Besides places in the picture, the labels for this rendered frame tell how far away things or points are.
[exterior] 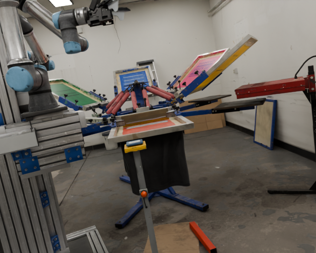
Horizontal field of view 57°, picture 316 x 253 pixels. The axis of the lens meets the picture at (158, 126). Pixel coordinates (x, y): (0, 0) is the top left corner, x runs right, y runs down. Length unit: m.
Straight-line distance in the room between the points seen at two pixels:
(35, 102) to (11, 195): 0.58
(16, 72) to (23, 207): 0.81
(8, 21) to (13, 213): 1.04
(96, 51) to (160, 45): 1.41
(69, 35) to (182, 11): 5.60
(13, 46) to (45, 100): 0.30
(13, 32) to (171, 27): 5.49
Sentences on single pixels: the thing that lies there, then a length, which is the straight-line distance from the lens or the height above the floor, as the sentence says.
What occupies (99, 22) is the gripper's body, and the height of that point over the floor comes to 1.61.
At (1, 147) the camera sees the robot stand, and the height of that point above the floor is 1.13.
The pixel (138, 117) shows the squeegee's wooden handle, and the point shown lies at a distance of 2.51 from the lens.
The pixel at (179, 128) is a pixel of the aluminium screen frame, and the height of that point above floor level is 0.97.
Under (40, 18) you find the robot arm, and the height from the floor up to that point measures 1.71.
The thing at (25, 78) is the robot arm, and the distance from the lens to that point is 1.50.
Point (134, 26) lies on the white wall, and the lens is 6.76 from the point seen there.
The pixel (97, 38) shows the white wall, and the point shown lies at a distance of 6.75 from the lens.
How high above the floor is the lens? 1.31
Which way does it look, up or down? 9 degrees down
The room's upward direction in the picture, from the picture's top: 10 degrees counter-clockwise
